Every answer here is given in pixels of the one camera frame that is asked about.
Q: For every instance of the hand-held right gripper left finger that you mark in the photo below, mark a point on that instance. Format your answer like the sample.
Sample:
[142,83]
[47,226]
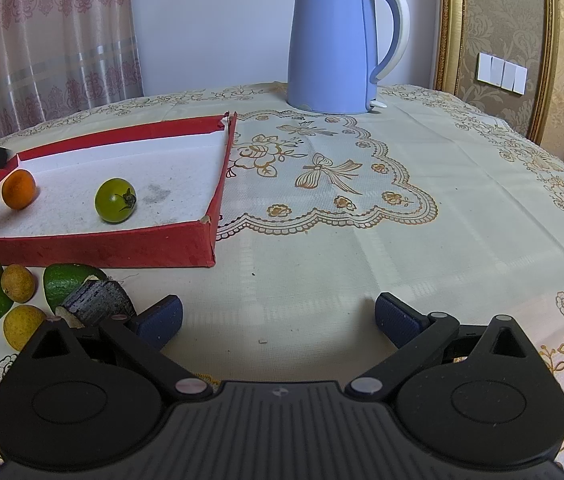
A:
[162,317]

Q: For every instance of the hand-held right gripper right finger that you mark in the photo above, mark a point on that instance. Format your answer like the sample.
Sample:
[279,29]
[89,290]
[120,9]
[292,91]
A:
[397,317]

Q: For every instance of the orange mandarin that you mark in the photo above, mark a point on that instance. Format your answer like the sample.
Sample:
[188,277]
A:
[19,190]

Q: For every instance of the dark eggplant piece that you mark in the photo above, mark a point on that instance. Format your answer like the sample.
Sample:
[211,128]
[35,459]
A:
[97,302]

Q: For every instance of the red cardboard box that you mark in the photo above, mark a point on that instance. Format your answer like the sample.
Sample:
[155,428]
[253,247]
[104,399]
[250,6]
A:
[112,247]

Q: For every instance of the green tomato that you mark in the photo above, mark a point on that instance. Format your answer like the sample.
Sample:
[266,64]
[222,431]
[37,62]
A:
[112,202]
[59,282]

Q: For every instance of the small yellow round fruit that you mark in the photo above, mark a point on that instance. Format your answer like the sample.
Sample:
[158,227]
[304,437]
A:
[22,327]
[18,284]

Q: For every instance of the pink patterned curtain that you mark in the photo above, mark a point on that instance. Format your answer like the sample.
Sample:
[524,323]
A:
[47,40]

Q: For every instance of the blue electric kettle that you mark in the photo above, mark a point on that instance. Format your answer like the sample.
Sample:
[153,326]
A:
[327,45]

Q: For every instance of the white wall switch panel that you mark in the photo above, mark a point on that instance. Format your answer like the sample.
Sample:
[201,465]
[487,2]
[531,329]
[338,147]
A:
[502,72]

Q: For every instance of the gold ornate frame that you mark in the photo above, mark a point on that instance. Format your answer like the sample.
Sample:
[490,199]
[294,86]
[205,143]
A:
[451,35]

